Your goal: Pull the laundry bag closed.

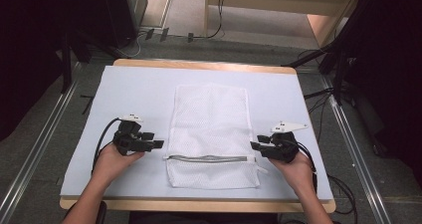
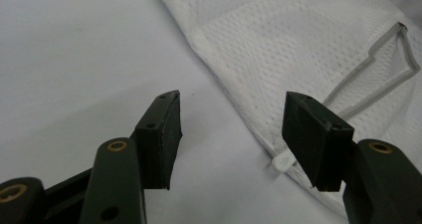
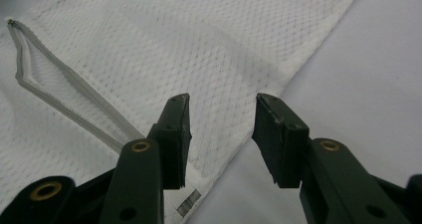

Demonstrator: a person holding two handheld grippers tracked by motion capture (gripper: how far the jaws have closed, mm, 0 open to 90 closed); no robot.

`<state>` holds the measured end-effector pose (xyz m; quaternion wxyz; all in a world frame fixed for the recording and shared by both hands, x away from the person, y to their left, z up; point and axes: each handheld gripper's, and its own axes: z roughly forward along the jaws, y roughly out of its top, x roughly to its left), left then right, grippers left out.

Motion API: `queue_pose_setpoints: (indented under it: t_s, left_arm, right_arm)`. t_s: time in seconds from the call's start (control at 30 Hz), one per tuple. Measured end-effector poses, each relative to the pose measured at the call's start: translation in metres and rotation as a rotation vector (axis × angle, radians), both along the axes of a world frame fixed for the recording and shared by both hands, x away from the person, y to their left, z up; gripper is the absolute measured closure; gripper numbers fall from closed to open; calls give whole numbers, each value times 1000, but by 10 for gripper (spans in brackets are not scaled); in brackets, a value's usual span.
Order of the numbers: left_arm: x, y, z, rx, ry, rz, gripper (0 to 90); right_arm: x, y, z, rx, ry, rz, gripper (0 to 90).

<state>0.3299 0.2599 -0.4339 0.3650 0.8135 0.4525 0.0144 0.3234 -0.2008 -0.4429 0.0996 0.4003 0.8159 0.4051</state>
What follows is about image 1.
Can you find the person's left hand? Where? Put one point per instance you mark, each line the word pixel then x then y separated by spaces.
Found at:
pixel 111 166

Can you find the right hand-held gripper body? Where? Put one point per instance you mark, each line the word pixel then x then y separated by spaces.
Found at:
pixel 282 147

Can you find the person's right hand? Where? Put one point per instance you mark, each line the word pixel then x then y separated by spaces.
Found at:
pixel 295 172

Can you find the black cabinet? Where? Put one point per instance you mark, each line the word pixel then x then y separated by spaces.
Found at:
pixel 122 11

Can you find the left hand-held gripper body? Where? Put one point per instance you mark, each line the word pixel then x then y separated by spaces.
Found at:
pixel 127 141

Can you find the pale table mat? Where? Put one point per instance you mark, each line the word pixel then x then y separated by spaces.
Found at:
pixel 139 94

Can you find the wooden table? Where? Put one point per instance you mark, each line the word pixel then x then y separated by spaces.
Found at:
pixel 199 64

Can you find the white mesh laundry bag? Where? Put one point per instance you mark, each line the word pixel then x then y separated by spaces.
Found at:
pixel 210 127

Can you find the dark curtain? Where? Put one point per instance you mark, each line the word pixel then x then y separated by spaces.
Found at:
pixel 391 68
pixel 23 51

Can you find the black chair armrest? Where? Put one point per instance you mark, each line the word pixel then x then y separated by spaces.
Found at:
pixel 101 212

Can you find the metal floor rail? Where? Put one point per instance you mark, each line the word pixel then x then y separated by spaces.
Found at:
pixel 351 147
pixel 49 117

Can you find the black metal stand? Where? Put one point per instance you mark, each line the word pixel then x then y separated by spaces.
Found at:
pixel 339 74

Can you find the wooden shelf unit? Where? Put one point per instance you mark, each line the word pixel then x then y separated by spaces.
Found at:
pixel 282 1

